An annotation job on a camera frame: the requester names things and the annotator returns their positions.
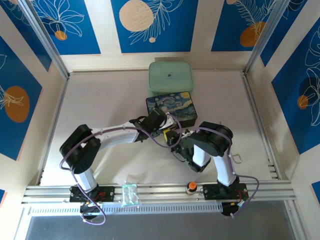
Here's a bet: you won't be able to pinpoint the black starry night print box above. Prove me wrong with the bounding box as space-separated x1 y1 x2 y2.
145 91 198 128

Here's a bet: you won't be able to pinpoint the small bottle with orange cap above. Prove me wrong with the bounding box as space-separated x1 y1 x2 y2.
184 181 198 196

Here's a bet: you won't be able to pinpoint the silver metal carabiner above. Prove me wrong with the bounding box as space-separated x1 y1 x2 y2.
230 152 243 164

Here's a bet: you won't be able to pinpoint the mint green zip case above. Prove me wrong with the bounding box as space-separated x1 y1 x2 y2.
148 61 195 97

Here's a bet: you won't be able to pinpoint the white table cloth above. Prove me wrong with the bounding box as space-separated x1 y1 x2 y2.
39 72 280 187

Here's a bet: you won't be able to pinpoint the clear plastic bag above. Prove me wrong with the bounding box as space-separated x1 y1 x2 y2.
121 183 140 207

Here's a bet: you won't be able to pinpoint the aluminium table edge profile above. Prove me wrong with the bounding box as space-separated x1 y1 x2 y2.
37 74 70 186
241 71 280 180

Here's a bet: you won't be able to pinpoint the grey metal sheet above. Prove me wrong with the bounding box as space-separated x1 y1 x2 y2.
24 213 293 240

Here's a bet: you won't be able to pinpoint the blue poster large cream circle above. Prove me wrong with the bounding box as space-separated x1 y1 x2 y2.
111 0 199 54

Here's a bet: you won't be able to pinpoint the blue poster orange dot leaves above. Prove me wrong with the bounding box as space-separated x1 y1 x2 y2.
271 17 320 155

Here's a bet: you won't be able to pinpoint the blue poster small orange dot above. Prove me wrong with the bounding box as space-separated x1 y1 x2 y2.
31 0 102 55

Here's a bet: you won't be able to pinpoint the blue poster orange circle fern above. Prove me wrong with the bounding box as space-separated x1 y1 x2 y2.
211 0 291 53

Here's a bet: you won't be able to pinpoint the blue poster white line drawing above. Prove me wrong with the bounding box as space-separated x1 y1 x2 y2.
0 0 53 73
259 0 310 68

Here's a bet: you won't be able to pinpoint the blue poster orange oval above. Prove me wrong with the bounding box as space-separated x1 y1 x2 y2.
0 36 43 161

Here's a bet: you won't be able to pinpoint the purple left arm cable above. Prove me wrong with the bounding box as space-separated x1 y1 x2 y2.
59 113 183 226

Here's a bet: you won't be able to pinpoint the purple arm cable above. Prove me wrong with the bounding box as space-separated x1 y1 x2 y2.
197 126 260 218
59 113 183 226

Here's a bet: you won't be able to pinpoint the aluminium mounting rail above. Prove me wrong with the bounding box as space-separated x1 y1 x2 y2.
21 181 297 204

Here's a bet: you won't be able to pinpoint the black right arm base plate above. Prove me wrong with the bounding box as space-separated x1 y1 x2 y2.
202 183 248 201

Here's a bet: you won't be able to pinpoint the slotted grey cable duct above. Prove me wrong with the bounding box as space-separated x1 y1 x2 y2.
29 202 223 215

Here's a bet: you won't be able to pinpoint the black cable bracket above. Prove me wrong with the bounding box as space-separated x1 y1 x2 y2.
79 202 101 221
221 202 241 217

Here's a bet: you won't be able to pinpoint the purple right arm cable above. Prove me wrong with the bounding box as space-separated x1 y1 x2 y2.
197 126 260 218

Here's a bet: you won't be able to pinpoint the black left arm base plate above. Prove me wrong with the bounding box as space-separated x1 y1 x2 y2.
69 185 116 203

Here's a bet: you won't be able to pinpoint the aluminium frame post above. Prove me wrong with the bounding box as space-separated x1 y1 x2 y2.
246 0 292 74
18 0 70 79

